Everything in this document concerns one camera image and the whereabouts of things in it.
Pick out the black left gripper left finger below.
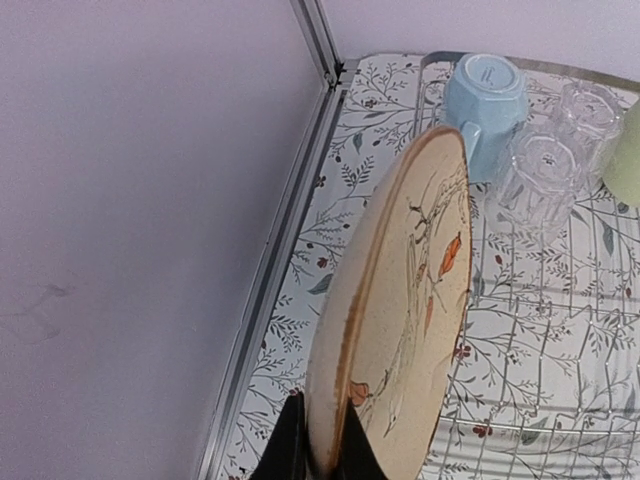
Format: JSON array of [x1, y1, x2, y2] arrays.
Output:
[[250, 392, 307, 480]]

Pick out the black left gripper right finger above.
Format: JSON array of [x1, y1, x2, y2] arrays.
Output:
[[332, 402, 387, 480]]

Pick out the cream bird pattern plate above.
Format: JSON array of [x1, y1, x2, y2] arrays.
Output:
[[304, 126, 472, 479]]

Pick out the clear drinking glass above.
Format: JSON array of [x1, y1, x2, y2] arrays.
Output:
[[552, 81, 624, 189], [484, 125, 585, 250]]

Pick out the pale green mug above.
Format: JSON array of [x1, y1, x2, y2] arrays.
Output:
[[603, 101, 640, 208]]

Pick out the light blue ceramic mug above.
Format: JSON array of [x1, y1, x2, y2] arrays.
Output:
[[442, 53, 528, 183]]

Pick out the wire dish rack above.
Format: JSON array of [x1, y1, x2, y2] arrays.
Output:
[[409, 49, 640, 480]]

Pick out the left aluminium frame post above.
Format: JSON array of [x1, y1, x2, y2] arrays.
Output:
[[192, 1, 348, 479]]

